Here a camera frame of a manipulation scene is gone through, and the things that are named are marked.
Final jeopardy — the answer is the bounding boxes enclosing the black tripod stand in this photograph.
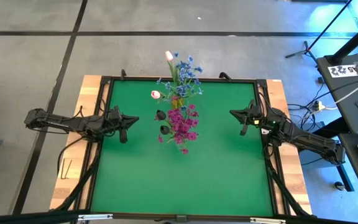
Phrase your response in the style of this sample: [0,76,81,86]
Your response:
[284,0,354,65]

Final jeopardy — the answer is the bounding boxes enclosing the green table mat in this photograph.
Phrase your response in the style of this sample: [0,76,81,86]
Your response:
[90,79,275,218]

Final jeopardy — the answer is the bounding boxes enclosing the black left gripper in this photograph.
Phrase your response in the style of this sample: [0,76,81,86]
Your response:
[103,105,140,144]

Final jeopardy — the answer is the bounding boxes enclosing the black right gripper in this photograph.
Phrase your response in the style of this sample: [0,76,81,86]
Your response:
[229,99,273,136]

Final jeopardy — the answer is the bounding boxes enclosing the black pole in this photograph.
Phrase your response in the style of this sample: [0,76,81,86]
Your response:
[329,15,358,66]

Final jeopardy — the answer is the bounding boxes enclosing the pink artificial tulip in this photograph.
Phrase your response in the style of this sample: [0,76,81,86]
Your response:
[165,50,180,99]
[150,90,175,102]

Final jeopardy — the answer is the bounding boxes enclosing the white paper label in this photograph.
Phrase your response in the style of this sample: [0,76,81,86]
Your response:
[328,63,358,78]

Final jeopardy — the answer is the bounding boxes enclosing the purple artificial flower bunch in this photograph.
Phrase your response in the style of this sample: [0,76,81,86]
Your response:
[166,104,200,131]
[157,124,199,156]

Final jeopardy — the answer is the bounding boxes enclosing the white power strip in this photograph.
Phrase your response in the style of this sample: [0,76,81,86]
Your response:
[311,101,326,113]

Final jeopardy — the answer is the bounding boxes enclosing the white cable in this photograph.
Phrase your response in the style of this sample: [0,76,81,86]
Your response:
[334,74,358,105]

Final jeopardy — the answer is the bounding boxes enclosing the yellow textured glass vase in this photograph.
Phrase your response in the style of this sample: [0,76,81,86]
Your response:
[170,96,185,110]

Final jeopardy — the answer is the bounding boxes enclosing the metal hex keys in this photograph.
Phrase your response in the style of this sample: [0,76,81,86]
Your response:
[60,158,73,180]

